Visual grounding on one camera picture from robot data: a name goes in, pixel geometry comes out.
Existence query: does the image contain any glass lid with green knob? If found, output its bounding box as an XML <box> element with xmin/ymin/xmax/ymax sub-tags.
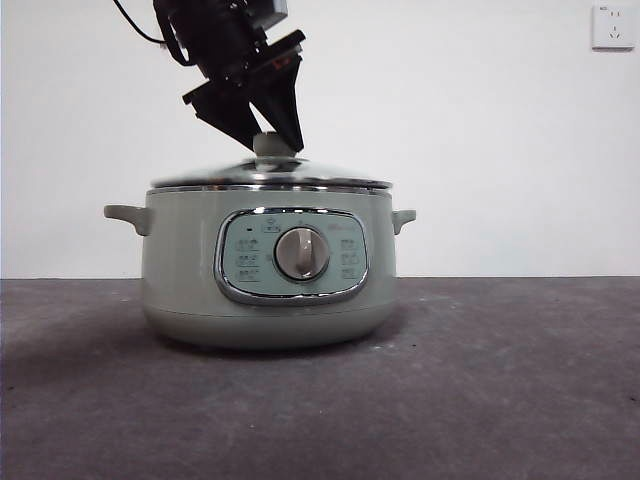
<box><xmin>148</xmin><ymin>131</ymin><xmax>394</xmax><ymax>194</ymax></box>

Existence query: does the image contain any green electric cooking pot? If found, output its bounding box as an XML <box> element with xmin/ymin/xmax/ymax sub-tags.
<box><xmin>103</xmin><ymin>185</ymin><xmax>417</xmax><ymax>350</ymax></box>

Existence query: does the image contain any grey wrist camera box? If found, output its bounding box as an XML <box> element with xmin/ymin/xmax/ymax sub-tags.
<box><xmin>227</xmin><ymin>0</ymin><xmax>291</xmax><ymax>30</ymax></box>

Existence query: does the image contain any black cable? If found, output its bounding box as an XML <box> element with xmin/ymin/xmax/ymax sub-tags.
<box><xmin>111</xmin><ymin>0</ymin><xmax>169</xmax><ymax>48</ymax></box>

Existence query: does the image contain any white wall socket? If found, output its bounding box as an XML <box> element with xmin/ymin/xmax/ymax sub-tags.
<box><xmin>591</xmin><ymin>4</ymin><xmax>637</xmax><ymax>52</ymax></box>

